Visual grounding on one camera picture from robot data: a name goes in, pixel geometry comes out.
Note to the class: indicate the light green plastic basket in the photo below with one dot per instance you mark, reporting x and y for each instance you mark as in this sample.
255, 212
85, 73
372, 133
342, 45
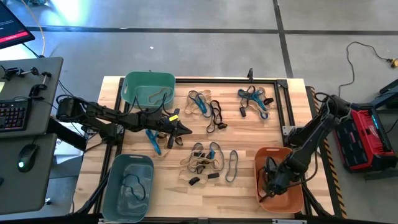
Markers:
140, 84

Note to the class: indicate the orange plastic basket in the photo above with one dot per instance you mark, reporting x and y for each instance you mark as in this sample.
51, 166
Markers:
292, 202

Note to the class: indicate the black computer mouse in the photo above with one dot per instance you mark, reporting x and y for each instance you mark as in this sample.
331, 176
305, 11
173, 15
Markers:
28, 157

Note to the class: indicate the yellow black hazard strip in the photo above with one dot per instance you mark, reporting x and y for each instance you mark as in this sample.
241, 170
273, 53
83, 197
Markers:
334, 193

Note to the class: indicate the long black rubber band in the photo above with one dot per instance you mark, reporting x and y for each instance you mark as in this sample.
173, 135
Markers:
252, 87
207, 129
258, 183
215, 100

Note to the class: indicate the dark teal plastic basket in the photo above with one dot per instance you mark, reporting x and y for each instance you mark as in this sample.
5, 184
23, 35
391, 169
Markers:
136, 214

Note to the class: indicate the computer monitor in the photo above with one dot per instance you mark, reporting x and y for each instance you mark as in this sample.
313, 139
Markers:
12, 28

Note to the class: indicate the red black power case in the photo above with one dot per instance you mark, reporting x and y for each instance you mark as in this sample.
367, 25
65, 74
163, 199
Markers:
367, 140

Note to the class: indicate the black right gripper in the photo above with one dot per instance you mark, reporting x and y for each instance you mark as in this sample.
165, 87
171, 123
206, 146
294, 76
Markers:
287, 175

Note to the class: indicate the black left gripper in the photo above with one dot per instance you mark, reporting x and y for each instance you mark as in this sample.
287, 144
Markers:
160, 124

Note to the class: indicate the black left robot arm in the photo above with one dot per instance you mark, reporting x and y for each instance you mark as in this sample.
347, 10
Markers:
109, 119

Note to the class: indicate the dark blue equipment case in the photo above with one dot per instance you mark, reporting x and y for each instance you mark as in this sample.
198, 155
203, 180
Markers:
390, 93

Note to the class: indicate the grey side table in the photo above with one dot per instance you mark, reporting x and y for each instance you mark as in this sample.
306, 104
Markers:
18, 193
37, 109

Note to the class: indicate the small black clamp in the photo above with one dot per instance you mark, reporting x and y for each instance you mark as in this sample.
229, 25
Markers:
35, 90

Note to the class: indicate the yellow tape label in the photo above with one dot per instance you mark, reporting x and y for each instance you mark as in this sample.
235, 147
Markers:
173, 118

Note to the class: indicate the black clamp rod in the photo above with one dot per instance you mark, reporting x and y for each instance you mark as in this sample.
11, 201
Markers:
18, 72

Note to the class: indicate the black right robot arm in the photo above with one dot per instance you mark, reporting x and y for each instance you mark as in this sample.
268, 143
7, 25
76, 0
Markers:
311, 137

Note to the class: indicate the backlit black keyboard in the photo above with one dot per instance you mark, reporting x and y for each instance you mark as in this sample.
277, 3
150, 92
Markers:
14, 115

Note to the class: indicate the black desk support beam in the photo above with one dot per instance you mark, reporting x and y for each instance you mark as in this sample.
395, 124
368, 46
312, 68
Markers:
65, 133

